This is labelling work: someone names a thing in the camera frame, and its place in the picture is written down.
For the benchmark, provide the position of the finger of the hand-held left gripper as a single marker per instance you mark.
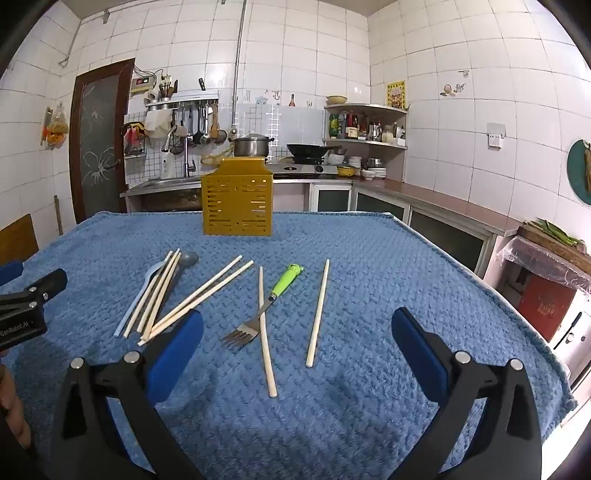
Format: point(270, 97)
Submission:
point(48, 284)

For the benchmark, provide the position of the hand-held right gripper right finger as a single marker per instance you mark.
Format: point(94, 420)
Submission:
point(418, 355)

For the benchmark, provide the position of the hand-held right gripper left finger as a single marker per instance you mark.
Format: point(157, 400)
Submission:
point(178, 350)

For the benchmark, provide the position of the yellow perforated utensil holder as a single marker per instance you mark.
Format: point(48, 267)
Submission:
point(238, 203)

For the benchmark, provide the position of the person's left hand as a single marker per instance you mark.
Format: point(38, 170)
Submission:
point(11, 406)

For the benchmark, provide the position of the wooden stick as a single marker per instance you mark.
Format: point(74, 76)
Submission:
point(58, 217)

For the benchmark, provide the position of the light blue plastic spoon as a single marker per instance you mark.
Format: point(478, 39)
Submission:
point(151, 277)

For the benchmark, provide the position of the blue textured table cloth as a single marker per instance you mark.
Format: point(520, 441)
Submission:
point(369, 286)

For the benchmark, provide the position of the grey plastic spoon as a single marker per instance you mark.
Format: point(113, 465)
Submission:
point(189, 258)

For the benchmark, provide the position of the kitchen counter cabinet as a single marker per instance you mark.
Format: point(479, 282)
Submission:
point(443, 226)

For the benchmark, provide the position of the red box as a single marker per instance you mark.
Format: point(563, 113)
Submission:
point(545, 307)

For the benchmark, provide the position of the stainless steel sink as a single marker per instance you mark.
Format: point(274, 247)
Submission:
point(157, 184)

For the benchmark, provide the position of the brown door with glass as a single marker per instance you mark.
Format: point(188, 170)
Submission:
point(99, 138)

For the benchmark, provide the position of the orange hanging bag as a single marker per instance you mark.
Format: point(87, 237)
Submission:
point(55, 129)

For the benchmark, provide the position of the clear plastic sheet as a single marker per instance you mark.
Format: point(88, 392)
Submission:
point(545, 265)

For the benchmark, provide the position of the green vegetables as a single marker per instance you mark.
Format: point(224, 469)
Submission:
point(558, 233)

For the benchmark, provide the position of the metal faucet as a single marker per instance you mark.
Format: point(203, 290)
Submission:
point(187, 157)

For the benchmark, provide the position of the stack of white bowls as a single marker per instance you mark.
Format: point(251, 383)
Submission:
point(374, 171)

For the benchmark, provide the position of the white hanging bag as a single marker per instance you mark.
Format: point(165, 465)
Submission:
point(158, 123)

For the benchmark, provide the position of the steel pot with lid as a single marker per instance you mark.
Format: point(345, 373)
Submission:
point(249, 146)

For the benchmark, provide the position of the gas stove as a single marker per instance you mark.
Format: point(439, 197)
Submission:
point(300, 168)

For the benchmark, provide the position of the white corner shelf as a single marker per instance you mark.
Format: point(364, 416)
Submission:
point(364, 142)

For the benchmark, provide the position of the metal utensil rack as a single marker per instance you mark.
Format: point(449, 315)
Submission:
point(182, 102)

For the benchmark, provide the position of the black wok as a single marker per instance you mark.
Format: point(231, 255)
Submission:
point(307, 150)

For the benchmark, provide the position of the green bottle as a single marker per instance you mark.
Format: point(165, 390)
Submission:
point(334, 127)

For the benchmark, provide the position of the green round plate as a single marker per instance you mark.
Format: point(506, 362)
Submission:
point(577, 170)

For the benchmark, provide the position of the pale bowl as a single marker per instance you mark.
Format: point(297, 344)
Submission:
point(336, 99)

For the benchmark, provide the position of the white wall socket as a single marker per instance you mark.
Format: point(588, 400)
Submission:
point(495, 136)

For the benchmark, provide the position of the yellow wall poster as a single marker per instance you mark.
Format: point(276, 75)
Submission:
point(396, 94)

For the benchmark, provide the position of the white wall pipe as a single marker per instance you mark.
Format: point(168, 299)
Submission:
point(238, 69)

